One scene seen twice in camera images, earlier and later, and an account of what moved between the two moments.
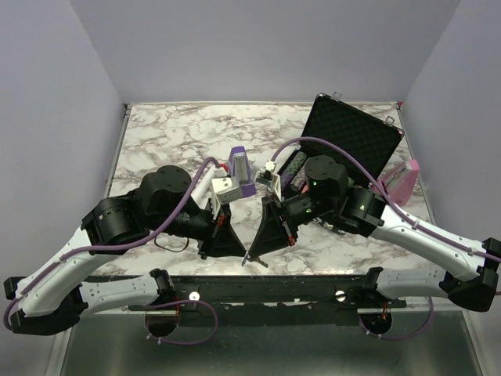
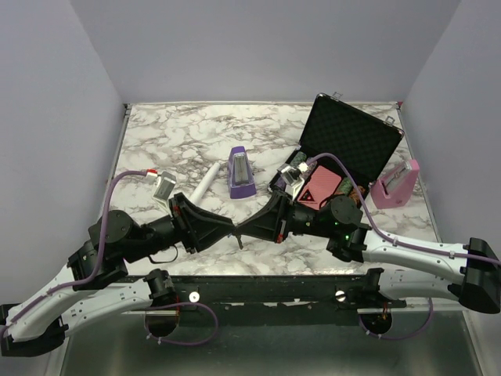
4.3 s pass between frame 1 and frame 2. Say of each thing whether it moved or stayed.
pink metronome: stayed
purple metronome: stayed
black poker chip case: stayed
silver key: moved
